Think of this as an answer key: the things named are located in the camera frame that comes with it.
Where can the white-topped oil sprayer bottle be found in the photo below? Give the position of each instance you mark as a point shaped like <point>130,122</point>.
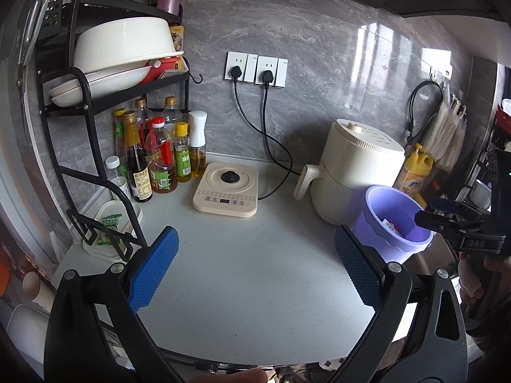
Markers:
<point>197,127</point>

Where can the white plate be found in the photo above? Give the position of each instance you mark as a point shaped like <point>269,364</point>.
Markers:
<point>119,78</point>
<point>66,93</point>

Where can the large white bowl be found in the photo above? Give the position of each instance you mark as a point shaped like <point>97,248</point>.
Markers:
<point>123,44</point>

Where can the person's right forearm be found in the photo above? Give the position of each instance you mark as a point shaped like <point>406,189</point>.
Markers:
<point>495,327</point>

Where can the metal utensil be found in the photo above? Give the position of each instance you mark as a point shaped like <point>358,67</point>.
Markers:
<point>32,28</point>

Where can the person's patterned clothing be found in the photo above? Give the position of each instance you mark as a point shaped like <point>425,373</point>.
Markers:
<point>297,376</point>

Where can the yellow snack packet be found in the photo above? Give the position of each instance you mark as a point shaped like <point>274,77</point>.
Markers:
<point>177,40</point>

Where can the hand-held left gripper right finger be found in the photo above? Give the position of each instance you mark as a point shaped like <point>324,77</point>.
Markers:
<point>359,267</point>

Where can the white mug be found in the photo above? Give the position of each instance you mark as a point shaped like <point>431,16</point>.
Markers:
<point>480,195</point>

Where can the white hanging cloth bags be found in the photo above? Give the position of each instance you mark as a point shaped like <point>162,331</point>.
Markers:
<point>445,131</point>

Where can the purple plastic bucket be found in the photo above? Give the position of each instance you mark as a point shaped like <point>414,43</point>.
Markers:
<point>375,243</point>

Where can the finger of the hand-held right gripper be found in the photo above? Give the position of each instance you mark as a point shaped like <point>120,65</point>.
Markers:
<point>445,204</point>
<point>437,221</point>

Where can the red white carton piece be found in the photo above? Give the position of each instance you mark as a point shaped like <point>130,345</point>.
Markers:
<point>391,225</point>

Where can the clear gold-capped bottle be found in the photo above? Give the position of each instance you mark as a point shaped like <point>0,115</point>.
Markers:
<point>172,113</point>

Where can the white wall socket panel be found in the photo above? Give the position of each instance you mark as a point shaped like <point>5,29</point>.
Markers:
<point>249,66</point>
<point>279,72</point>

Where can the tall green label bottle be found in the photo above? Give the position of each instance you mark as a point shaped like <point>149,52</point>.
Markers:
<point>119,139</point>

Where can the person's right hand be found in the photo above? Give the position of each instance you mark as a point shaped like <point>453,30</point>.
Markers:
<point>471,277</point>

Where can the black perforated holder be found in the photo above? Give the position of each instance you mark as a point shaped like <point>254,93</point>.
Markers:
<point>54,4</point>

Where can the yellow-capped green label bottle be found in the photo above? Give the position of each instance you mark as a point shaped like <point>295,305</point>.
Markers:
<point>183,159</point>

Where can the clear wall hook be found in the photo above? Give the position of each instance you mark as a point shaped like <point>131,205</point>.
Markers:
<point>441,72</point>

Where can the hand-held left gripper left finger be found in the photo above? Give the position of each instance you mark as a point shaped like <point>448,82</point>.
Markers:
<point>153,267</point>

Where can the small clear white-capped bottle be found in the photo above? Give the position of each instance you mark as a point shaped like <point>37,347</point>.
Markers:
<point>115,175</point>

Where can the yellow detergent pump bottle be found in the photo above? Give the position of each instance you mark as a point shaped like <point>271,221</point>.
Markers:
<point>417,171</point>

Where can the cream air fryer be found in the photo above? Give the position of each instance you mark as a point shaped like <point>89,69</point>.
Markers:
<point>351,167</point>

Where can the dark gold-capped bottle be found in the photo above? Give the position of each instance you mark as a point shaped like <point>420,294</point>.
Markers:
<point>141,113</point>

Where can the red-capped oil bottle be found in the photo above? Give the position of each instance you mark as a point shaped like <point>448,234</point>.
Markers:
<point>161,167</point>

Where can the white tub green label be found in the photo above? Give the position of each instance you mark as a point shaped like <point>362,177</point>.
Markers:
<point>107,223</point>

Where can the red and white container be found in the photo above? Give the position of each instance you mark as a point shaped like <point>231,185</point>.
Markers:
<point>169,66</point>

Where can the paper cup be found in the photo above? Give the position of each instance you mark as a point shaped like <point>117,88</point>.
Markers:
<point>38,291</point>

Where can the cream electric heating base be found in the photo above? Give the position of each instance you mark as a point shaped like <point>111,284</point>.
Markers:
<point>239,195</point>

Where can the black metal shelf rack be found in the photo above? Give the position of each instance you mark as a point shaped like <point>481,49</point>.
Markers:
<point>86,87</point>

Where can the dark soy sauce bottle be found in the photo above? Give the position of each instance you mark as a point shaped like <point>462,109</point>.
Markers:
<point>139,179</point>

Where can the white plastic container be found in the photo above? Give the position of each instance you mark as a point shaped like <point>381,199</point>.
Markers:
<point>30,333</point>

